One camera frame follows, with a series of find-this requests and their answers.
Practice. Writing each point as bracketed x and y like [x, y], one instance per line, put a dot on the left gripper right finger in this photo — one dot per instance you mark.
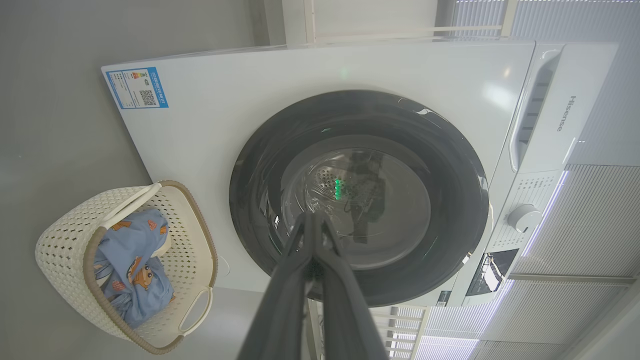
[345, 310]

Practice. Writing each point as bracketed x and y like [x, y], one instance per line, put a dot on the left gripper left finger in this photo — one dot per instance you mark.
[285, 300]

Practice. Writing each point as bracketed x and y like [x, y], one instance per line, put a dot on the blue cartoon print garment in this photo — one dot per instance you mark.
[145, 295]
[142, 232]

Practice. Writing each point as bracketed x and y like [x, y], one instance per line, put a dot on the dark round washer door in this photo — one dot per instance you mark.
[450, 165]

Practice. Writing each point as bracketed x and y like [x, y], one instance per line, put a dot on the white front-load washing machine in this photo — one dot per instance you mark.
[225, 100]

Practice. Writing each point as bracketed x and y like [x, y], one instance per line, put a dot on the silver control knob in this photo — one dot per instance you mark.
[524, 218]

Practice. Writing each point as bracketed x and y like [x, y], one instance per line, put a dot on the cream perforated laundry basket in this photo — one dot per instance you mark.
[65, 240]

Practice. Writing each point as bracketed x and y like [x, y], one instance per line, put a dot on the blue energy label sticker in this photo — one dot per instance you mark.
[136, 88]

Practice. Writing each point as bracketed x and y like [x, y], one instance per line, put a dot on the white detergent drawer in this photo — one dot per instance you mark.
[575, 100]

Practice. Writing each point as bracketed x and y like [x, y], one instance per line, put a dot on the white wooden frame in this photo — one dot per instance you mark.
[300, 20]

